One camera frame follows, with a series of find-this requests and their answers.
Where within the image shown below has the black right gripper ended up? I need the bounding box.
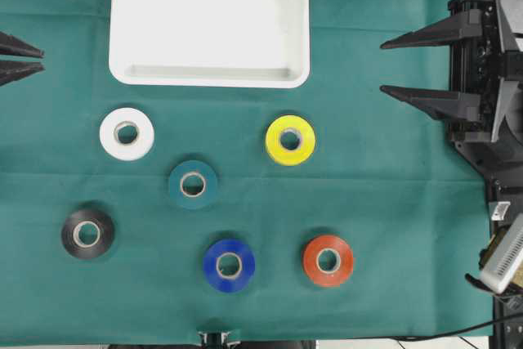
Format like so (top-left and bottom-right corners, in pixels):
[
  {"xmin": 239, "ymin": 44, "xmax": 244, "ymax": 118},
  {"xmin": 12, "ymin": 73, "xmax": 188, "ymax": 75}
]
[{"xmin": 380, "ymin": 0, "xmax": 522, "ymax": 143}]

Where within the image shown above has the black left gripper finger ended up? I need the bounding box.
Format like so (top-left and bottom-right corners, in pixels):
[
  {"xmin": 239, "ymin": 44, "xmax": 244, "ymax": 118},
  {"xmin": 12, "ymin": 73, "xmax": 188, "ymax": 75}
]
[
  {"xmin": 0, "ymin": 32, "xmax": 44, "ymax": 58},
  {"xmin": 0, "ymin": 60, "xmax": 45, "ymax": 86}
]

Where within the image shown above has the white tape roll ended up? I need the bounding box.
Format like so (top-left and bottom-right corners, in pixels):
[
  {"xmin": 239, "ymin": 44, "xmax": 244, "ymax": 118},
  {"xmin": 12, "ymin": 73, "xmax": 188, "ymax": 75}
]
[{"xmin": 99, "ymin": 108, "xmax": 154, "ymax": 161}]

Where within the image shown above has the yellow tape roll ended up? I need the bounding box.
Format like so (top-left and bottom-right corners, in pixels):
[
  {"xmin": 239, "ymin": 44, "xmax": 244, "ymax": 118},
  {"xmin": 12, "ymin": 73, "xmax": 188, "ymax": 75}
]
[{"xmin": 265, "ymin": 114, "xmax": 316, "ymax": 166}]

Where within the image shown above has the teal green tape roll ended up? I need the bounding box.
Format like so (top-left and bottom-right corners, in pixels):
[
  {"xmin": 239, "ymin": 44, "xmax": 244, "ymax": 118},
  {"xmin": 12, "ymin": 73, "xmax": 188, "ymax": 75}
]
[{"xmin": 168, "ymin": 160, "xmax": 218, "ymax": 210}]

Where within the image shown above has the blue tape roll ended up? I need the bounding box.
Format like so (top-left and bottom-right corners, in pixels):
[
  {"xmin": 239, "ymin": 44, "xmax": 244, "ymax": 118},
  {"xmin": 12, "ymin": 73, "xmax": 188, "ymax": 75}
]
[{"xmin": 203, "ymin": 239, "xmax": 256, "ymax": 293}]

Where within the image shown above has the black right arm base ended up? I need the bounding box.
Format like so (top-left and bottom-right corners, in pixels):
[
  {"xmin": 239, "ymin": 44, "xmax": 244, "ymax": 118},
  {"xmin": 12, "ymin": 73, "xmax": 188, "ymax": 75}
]
[{"xmin": 449, "ymin": 91, "xmax": 523, "ymax": 349}]

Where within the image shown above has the white plastic tray case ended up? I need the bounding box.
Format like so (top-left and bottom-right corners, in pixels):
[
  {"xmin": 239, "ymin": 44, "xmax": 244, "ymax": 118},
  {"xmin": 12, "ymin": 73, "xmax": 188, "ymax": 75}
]
[{"xmin": 109, "ymin": 0, "xmax": 311, "ymax": 89}]

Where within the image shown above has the black tape roll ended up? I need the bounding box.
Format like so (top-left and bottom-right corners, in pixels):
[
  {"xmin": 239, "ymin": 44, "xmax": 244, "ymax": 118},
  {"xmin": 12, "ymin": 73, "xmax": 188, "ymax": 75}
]
[{"xmin": 60, "ymin": 204, "xmax": 115, "ymax": 260}]

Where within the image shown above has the red orange tape roll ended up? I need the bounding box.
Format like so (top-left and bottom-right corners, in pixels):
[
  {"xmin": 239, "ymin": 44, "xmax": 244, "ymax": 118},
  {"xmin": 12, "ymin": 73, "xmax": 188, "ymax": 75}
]
[{"xmin": 302, "ymin": 235, "xmax": 355, "ymax": 288}]

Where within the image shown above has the white perforated electronics box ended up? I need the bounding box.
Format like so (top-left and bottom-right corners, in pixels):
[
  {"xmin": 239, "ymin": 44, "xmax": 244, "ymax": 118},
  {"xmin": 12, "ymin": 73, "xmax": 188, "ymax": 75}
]
[{"xmin": 480, "ymin": 213, "xmax": 522, "ymax": 294}]

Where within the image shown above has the black cable bottom right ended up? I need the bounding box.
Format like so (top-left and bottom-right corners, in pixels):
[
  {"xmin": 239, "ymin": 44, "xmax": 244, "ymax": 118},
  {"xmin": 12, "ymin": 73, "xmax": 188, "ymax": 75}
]
[{"xmin": 391, "ymin": 315, "xmax": 523, "ymax": 342}]

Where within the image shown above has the black camera stand bottom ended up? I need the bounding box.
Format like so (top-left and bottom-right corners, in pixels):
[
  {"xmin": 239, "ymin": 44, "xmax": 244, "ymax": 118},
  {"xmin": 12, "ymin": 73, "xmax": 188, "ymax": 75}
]
[{"xmin": 199, "ymin": 331, "xmax": 241, "ymax": 349}]

